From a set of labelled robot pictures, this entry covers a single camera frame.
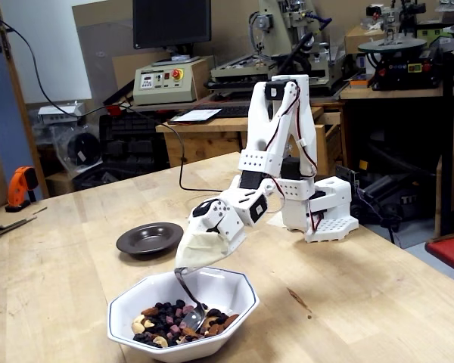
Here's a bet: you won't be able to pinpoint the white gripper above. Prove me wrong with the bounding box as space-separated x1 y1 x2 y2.
188 199 247 257

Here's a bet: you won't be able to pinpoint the beige masking tape wrap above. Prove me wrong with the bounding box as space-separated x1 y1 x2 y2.
174 221 232 270

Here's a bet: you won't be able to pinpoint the bent metal spoon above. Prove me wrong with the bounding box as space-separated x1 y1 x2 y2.
173 266 210 334

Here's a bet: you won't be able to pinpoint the white octagonal bowl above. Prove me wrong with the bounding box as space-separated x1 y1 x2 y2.
106 265 260 360

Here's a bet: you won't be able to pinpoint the brown round plate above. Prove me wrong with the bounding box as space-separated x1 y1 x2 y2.
116 222 183 257

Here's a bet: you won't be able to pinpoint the wooden desk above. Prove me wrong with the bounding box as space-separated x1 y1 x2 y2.
155 106 344 177

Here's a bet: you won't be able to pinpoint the nut and dried fruit mix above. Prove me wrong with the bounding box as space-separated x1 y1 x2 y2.
131 300 240 348

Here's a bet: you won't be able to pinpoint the white paper sheet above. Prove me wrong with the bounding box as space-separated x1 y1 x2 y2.
167 108 223 125

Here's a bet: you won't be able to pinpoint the black keyboard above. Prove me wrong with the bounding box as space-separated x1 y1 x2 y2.
196 104 251 118

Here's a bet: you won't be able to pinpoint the black plastic case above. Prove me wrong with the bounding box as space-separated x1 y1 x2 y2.
98 111 172 173

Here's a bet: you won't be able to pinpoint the green controller board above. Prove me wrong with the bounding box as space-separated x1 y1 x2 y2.
335 164 361 190

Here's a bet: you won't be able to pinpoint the beige control box red button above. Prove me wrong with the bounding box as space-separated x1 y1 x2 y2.
132 56 215 106

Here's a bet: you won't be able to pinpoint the black spool in plastic bag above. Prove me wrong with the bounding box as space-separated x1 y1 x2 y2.
51 123 101 173

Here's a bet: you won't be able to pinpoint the black shop vacuum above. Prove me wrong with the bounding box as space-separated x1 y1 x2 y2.
357 172 443 237

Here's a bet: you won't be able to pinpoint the beige milling machine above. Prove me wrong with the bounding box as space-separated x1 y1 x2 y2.
206 0 351 100

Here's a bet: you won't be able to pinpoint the white plastic box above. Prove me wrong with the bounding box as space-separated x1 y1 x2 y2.
37 101 86 124

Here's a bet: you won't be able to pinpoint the large cardboard sheet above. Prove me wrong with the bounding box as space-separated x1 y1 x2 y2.
72 0 137 110

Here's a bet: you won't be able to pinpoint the black computer monitor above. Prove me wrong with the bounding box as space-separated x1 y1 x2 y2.
132 0 213 67

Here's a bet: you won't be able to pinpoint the flat cardboard pieces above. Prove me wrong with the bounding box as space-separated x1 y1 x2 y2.
0 206 48 241

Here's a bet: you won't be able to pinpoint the wooden workbench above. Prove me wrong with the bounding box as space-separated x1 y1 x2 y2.
339 81 454 114

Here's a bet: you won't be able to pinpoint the red chair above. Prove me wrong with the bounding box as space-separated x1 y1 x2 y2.
425 229 454 280

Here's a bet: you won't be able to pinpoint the brown cardboard box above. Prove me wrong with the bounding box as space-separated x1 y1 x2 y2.
344 25 387 56

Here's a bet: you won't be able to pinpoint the black scroll saw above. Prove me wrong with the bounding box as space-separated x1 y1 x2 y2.
357 0 446 92

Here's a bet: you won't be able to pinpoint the green cardboard box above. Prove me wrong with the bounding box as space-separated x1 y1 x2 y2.
415 23 454 49

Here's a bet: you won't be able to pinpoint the long black cable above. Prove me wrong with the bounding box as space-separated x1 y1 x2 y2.
0 10 228 193

